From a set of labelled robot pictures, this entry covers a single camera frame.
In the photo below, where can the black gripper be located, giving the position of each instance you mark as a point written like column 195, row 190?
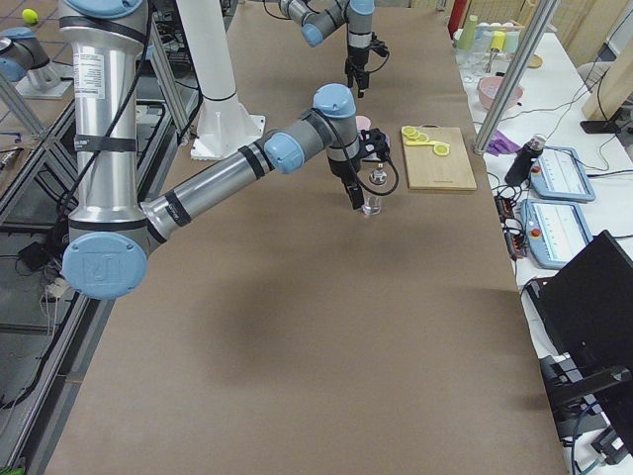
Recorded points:
column 341, row 170
column 357, row 54

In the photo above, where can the glass sauce bottle metal spout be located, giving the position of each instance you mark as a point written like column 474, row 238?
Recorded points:
column 373, row 203

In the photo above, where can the pink plastic cup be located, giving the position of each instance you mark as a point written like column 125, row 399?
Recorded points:
column 363, row 123

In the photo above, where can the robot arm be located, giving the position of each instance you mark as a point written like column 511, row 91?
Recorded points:
column 111, row 232
column 357, row 17

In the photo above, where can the digital kitchen scale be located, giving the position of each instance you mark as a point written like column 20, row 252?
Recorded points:
column 374, row 146

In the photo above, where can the green cup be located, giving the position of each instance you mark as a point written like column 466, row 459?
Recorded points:
column 466, row 38

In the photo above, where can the yellow cup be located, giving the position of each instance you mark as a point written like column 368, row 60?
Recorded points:
column 497, row 41

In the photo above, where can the wooden cutting board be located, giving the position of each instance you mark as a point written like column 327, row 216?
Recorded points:
column 429, row 172

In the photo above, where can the lemon slice upper left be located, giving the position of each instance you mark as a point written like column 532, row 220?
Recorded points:
column 410, row 132

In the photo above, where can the pink bowl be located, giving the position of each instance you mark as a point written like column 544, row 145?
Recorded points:
column 488, row 88

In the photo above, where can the brown table mat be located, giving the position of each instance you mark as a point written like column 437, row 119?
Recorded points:
column 284, row 333

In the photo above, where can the black thermos bottle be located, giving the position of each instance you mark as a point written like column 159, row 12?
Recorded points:
column 522, row 163

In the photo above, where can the blue teach pendant near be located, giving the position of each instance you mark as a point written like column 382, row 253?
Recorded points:
column 556, row 231

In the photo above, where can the blue teach pendant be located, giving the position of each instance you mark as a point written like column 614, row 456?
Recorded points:
column 557, row 175
column 556, row 231

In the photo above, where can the blue teach pendant far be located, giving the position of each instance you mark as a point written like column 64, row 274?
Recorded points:
column 557, row 175

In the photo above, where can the black monitor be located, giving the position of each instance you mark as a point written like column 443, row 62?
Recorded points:
column 586, row 308

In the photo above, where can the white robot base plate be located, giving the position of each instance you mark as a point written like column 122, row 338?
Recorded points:
column 223, row 128

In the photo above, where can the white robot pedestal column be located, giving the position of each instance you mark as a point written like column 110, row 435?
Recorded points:
column 205, row 33

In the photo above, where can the aluminium frame post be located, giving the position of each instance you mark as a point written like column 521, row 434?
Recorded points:
column 543, row 14

